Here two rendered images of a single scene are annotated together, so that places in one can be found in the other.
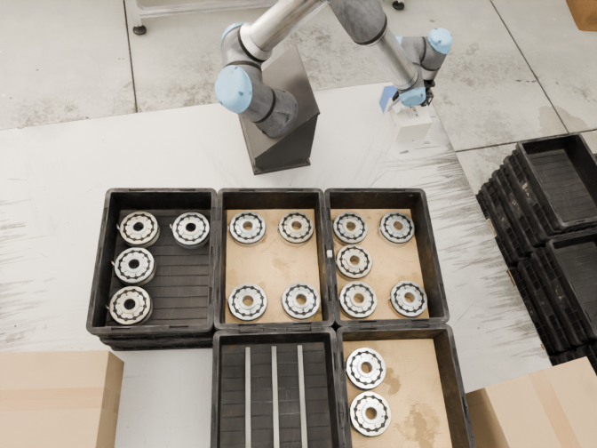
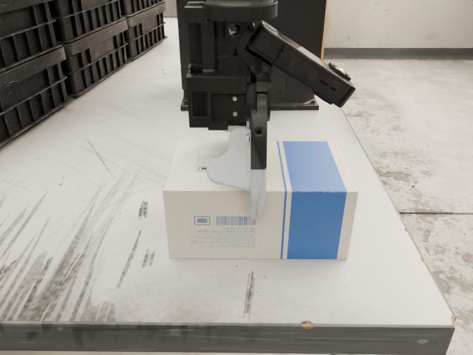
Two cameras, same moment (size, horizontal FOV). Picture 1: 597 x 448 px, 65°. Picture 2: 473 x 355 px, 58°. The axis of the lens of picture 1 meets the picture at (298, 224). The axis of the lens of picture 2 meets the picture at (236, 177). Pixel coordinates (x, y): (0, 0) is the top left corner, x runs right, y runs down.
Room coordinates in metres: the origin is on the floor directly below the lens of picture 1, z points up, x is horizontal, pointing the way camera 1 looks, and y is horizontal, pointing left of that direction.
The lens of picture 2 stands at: (1.38, -0.71, 1.02)
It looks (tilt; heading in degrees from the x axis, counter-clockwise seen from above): 30 degrees down; 114
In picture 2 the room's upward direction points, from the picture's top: straight up
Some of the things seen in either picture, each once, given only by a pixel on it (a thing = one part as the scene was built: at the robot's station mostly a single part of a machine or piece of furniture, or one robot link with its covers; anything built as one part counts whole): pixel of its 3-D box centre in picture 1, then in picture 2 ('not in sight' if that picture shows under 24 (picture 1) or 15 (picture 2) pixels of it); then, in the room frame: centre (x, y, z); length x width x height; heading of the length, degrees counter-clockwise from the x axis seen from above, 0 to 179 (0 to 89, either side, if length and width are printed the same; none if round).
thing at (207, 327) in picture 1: (156, 256); not in sight; (0.42, 0.34, 0.92); 0.40 x 0.30 x 0.02; 13
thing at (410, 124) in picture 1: (403, 110); (257, 196); (1.23, -0.30, 0.75); 0.20 x 0.12 x 0.09; 24
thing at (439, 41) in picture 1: (434, 49); not in sight; (1.20, -0.31, 1.06); 0.09 x 0.08 x 0.11; 106
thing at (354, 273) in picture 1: (354, 260); not in sight; (0.54, -0.17, 0.86); 0.10 x 0.10 x 0.01
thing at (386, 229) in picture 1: (397, 227); not in sight; (0.68, -0.29, 0.86); 0.10 x 0.10 x 0.01
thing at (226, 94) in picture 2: (420, 86); (232, 65); (1.20, -0.31, 0.90); 0.09 x 0.08 x 0.12; 24
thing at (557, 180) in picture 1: (540, 204); not in sight; (1.20, -1.02, 0.37); 0.40 x 0.30 x 0.45; 24
